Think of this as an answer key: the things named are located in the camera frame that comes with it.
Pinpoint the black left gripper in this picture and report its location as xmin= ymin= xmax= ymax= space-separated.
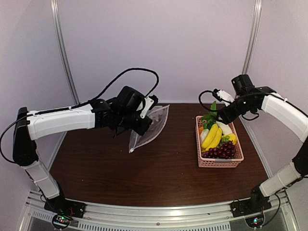
xmin=116 ymin=111 xmax=153 ymax=135

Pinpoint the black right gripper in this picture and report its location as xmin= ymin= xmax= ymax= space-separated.
xmin=216 ymin=96 xmax=255 ymax=125

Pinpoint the clear zip top bag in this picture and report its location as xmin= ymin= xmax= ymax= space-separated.
xmin=128 ymin=104 xmax=170 ymax=153

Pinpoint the white radish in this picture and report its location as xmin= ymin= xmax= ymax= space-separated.
xmin=216 ymin=121 xmax=232 ymax=135

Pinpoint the green grape bunch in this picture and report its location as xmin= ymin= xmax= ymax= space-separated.
xmin=219 ymin=135 xmax=230 ymax=146

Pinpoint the green leafy vegetable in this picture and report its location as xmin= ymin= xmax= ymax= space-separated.
xmin=201 ymin=101 xmax=217 ymax=130

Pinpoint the dark red grape bunch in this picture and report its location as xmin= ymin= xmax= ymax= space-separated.
xmin=201 ymin=141 xmax=236 ymax=159

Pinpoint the pink plastic basket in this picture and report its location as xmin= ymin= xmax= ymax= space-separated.
xmin=195 ymin=116 xmax=244 ymax=168

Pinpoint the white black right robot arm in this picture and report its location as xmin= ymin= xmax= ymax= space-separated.
xmin=213 ymin=75 xmax=308 ymax=213

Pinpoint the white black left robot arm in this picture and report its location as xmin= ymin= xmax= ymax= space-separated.
xmin=13 ymin=86 xmax=158 ymax=214

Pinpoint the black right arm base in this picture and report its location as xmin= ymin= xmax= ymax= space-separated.
xmin=230 ymin=198 xmax=272 ymax=218

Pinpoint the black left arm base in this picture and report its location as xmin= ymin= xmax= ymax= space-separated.
xmin=44 ymin=185 xmax=86 ymax=218

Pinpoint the yellow lemon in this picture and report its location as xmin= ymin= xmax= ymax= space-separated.
xmin=226 ymin=133 xmax=238 ymax=145

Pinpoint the yellow banana bunch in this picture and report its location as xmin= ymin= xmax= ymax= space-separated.
xmin=201 ymin=124 xmax=222 ymax=151

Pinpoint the small napa cabbage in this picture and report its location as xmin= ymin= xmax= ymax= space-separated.
xmin=200 ymin=129 xmax=209 ymax=144

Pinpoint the right circuit board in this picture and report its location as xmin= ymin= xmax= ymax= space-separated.
xmin=245 ymin=215 xmax=265 ymax=229

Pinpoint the circuit board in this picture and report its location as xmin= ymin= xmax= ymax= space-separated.
xmin=51 ymin=215 xmax=72 ymax=229
xmin=245 ymin=215 xmax=265 ymax=229

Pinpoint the left circuit board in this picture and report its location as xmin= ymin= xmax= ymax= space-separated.
xmin=51 ymin=215 xmax=72 ymax=229

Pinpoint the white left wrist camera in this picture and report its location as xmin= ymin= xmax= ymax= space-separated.
xmin=137 ymin=95 xmax=158 ymax=119

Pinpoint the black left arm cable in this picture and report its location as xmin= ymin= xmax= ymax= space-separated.
xmin=0 ymin=68 xmax=160 ymax=164

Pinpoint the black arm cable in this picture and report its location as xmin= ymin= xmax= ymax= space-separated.
xmin=198 ymin=89 xmax=308 ymax=227
xmin=0 ymin=68 xmax=160 ymax=164

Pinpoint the right aluminium frame post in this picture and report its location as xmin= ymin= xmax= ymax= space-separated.
xmin=241 ymin=0 xmax=262 ymax=75

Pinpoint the aluminium frame post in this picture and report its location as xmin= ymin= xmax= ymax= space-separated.
xmin=50 ymin=0 xmax=81 ymax=108
xmin=241 ymin=0 xmax=262 ymax=75

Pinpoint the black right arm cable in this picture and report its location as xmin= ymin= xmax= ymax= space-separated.
xmin=198 ymin=89 xmax=308 ymax=227

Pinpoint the left aluminium frame post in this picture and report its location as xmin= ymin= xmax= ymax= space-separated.
xmin=50 ymin=0 xmax=81 ymax=108

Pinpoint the aluminium front rail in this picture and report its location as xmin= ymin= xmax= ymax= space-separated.
xmin=19 ymin=185 xmax=299 ymax=231

